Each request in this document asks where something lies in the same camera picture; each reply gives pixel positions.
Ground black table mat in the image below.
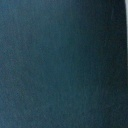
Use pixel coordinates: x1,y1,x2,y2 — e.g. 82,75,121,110
0,0,128,128

